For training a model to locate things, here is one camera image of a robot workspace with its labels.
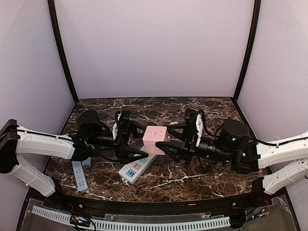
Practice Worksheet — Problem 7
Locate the pink cube socket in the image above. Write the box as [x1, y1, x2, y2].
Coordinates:
[142, 126, 169, 155]

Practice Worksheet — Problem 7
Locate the white multicolour power strip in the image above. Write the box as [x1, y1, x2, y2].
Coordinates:
[118, 154, 157, 184]

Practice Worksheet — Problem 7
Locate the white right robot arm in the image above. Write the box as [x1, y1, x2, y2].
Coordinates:
[155, 109, 308, 195]

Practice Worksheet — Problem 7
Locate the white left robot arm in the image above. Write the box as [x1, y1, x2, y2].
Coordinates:
[0, 110, 148, 197]

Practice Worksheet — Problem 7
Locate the blue plug adapter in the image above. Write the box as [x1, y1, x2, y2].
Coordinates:
[81, 157, 92, 167]

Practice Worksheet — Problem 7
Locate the blue power strip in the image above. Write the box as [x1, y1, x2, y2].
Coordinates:
[72, 161, 89, 193]

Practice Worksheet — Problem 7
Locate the small circuit board left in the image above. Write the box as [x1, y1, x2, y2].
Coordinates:
[69, 215, 91, 228]

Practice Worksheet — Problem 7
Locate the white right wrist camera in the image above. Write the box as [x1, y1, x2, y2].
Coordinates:
[195, 114, 203, 147]

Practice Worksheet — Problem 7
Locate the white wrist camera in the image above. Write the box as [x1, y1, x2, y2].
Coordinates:
[112, 122, 118, 140]
[195, 114, 203, 147]

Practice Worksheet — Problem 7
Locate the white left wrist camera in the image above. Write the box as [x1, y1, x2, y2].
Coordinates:
[112, 122, 118, 140]

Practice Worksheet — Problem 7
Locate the black front rail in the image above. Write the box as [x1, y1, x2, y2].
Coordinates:
[28, 187, 275, 217]

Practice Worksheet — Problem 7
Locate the white slotted cable duct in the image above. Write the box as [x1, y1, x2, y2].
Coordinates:
[31, 205, 231, 231]

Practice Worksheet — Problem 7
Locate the left black frame post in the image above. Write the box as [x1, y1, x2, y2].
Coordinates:
[47, 0, 79, 104]

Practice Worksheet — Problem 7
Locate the black frame post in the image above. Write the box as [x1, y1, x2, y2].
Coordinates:
[47, 0, 79, 104]
[232, 0, 261, 104]

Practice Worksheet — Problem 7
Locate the right black frame post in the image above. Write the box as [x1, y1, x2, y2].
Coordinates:
[232, 0, 261, 104]

